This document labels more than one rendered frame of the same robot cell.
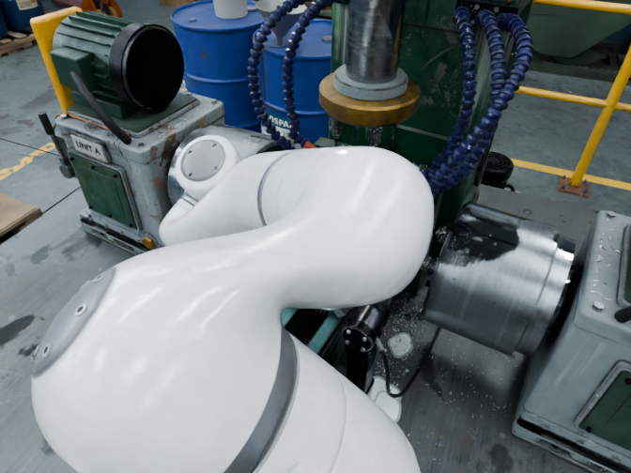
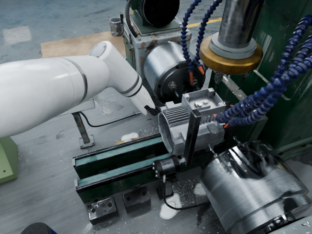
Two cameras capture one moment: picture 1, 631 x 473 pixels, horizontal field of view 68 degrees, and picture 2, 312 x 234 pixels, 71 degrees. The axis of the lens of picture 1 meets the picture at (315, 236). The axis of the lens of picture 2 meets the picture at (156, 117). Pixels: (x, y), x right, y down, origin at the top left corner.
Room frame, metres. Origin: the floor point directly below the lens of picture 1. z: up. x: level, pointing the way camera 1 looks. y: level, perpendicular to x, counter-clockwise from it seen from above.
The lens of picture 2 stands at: (0.22, -0.31, 1.67)
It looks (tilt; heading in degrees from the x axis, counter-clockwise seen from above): 47 degrees down; 42
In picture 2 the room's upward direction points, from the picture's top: straight up
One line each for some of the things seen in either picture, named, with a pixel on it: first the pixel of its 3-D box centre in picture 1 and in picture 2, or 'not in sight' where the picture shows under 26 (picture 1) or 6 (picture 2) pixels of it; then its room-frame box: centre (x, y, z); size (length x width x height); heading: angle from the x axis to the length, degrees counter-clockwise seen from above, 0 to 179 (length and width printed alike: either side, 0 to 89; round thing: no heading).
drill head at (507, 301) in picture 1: (508, 282); (256, 198); (0.61, -0.36, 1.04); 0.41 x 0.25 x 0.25; 61
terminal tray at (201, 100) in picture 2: not in sight; (202, 107); (0.75, -0.07, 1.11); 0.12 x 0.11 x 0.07; 150
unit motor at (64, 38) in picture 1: (112, 111); (145, 21); (1.05, 0.50, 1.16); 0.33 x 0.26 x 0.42; 61
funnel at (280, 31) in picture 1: (283, 30); not in sight; (2.39, 0.18, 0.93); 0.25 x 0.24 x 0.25; 157
